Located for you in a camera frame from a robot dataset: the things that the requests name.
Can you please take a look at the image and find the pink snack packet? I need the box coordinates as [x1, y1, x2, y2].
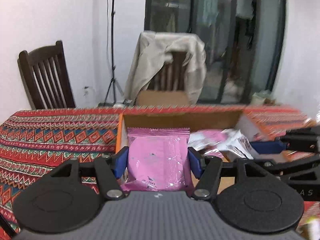
[120, 127, 194, 192]

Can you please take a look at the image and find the black framed glass sliding door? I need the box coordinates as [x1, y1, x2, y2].
[144, 0, 287, 104]

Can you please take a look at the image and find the dark wooden chair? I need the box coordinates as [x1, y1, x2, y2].
[17, 40, 76, 110]
[147, 51, 187, 92]

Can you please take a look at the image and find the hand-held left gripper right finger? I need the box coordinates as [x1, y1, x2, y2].
[188, 147, 278, 202]

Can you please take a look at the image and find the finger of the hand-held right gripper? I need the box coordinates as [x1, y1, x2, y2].
[264, 155, 320, 180]
[250, 127, 320, 154]

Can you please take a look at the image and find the white snack packet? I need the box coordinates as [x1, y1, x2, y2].
[222, 129, 261, 159]

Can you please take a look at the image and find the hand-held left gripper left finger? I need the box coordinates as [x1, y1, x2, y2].
[44, 147, 129, 201]

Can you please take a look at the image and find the red cardboard box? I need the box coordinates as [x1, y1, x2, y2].
[115, 106, 318, 182]

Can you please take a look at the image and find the pile of snack packets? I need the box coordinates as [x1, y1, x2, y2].
[189, 129, 240, 158]

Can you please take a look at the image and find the black floor lamp stand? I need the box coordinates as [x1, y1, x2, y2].
[103, 0, 125, 106]

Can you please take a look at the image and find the light blue hanging garment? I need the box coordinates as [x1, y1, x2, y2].
[199, 0, 218, 27]

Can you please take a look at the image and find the clear plastic bag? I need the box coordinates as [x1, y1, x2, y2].
[251, 90, 273, 105]

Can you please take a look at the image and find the beige jacket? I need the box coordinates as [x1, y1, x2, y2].
[124, 31, 207, 105]

